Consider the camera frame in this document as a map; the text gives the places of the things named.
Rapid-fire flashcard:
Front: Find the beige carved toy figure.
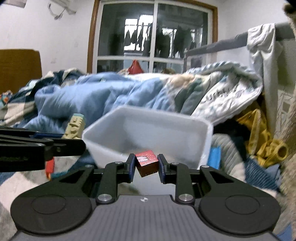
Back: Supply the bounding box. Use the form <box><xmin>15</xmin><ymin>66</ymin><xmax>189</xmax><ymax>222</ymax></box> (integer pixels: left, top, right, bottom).
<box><xmin>62</xmin><ymin>113</ymin><xmax>85</xmax><ymax>140</ymax></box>

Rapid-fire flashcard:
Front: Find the red cube block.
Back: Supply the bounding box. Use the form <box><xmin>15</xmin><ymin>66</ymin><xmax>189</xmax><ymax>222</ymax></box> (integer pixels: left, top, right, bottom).
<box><xmin>135</xmin><ymin>150</ymin><xmax>159</xmax><ymax>177</ymax></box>

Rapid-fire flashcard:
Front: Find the blue toy brick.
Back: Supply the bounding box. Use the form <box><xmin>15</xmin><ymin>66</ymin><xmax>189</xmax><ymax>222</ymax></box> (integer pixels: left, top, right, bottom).
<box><xmin>207</xmin><ymin>147</ymin><xmax>221</xmax><ymax>170</ymax></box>

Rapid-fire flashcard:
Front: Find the red toy brick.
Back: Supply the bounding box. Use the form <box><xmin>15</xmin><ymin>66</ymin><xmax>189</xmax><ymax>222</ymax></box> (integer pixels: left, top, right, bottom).
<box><xmin>45</xmin><ymin>158</ymin><xmax>55</xmax><ymax>180</ymax></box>

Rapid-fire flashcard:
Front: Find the white plastic bin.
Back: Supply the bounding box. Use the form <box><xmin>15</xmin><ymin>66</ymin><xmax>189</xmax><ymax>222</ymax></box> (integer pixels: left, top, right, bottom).
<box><xmin>82</xmin><ymin>105</ymin><xmax>214</xmax><ymax>196</ymax></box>

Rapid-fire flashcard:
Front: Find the patchwork knitted blanket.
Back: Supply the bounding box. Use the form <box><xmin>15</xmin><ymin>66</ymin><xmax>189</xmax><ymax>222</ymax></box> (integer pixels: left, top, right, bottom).
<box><xmin>1</xmin><ymin>68</ymin><xmax>83</xmax><ymax>240</ymax></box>

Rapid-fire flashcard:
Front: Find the wooden headboard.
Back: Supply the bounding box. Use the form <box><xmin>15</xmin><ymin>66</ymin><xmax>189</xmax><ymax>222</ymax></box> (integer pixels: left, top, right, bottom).
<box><xmin>0</xmin><ymin>49</ymin><xmax>42</xmax><ymax>93</ymax></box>

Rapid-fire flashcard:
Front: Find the light blue quilt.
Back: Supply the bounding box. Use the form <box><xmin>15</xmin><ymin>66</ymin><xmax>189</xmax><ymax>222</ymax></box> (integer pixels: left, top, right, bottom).
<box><xmin>24</xmin><ymin>61</ymin><xmax>263</xmax><ymax>133</ymax></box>

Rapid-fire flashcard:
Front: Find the yellow garment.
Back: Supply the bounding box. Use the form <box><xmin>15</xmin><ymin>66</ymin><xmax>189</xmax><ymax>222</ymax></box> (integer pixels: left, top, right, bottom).
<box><xmin>237</xmin><ymin>109</ymin><xmax>288</xmax><ymax>168</ymax></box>

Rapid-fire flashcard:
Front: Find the red bag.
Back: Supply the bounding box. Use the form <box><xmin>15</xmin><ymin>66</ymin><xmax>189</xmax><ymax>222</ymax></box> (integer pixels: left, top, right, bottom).
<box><xmin>127</xmin><ymin>60</ymin><xmax>144</xmax><ymax>75</ymax></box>

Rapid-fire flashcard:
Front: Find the grey white hanging garment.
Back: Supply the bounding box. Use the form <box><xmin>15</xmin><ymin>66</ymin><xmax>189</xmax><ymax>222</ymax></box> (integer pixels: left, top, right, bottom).
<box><xmin>247</xmin><ymin>23</ymin><xmax>282</xmax><ymax>134</ymax></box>

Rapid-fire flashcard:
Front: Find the window with wooden frame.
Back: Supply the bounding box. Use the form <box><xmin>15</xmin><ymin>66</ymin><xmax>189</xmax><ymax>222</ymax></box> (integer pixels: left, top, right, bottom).
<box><xmin>87</xmin><ymin>1</ymin><xmax>218</xmax><ymax>73</ymax></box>

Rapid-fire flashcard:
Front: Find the grey bed rail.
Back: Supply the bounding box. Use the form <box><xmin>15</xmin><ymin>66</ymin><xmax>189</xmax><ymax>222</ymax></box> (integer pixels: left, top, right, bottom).
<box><xmin>183</xmin><ymin>22</ymin><xmax>295</xmax><ymax>72</ymax></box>

